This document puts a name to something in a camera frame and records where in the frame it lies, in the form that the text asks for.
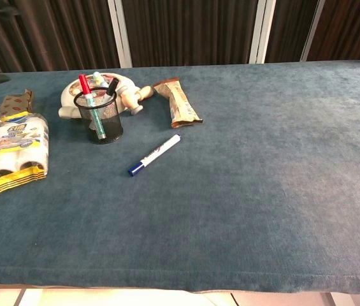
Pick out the blue capped white marker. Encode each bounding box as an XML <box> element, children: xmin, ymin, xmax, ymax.
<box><xmin>127</xmin><ymin>134</ymin><xmax>182</xmax><ymax>177</ymax></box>

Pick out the black pen cup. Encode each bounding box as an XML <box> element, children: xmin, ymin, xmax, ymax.
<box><xmin>73</xmin><ymin>88</ymin><xmax>124</xmax><ymax>145</ymax></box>

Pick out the black marker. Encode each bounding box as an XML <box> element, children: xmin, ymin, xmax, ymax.
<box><xmin>105</xmin><ymin>77</ymin><xmax>120</xmax><ymax>96</ymax></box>

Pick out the red cap marker pen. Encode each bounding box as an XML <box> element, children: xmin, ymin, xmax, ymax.
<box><xmin>78</xmin><ymin>74</ymin><xmax>106</xmax><ymax>140</ymax></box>

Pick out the brown snack bar wrapper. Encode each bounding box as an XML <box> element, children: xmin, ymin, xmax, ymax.
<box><xmin>152</xmin><ymin>77</ymin><xmax>203</xmax><ymax>129</ymax></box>

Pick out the blue table cloth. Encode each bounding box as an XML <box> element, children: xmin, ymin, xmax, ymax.
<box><xmin>0</xmin><ymin>59</ymin><xmax>360</xmax><ymax>295</ymax></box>

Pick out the wooden toy hammer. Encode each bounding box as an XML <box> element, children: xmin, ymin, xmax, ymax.
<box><xmin>120</xmin><ymin>85</ymin><xmax>154</xmax><ymax>115</ymax></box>

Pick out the white round fishing toy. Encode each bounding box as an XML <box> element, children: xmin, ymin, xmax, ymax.
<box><xmin>58</xmin><ymin>71</ymin><xmax>142</xmax><ymax>121</ymax></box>

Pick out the yellow white biscuit package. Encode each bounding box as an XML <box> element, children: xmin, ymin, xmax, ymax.
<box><xmin>0</xmin><ymin>111</ymin><xmax>50</xmax><ymax>195</ymax></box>

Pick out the brown patterned snack package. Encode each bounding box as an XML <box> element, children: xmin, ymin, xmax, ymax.
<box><xmin>0</xmin><ymin>89</ymin><xmax>36</xmax><ymax>130</ymax></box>

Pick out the white frame post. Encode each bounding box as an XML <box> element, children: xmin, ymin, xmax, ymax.
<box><xmin>108</xmin><ymin>0</ymin><xmax>133</xmax><ymax>68</ymax></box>
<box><xmin>300</xmin><ymin>0</ymin><xmax>326</xmax><ymax>62</ymax></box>
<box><xmin>248</xmin><ymin>0</ymin><xmax>277</xmax><ymax>64</ymax></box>

